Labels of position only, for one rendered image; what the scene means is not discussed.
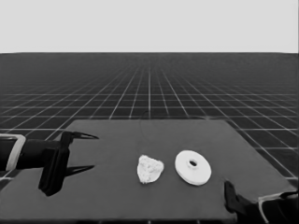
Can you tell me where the large thick white disc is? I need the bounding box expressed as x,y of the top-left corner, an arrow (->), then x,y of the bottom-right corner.
174,149 -> 213,187

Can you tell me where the white round carrier with pins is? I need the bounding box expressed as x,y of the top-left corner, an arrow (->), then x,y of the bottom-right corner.
136,154 -> 165,185

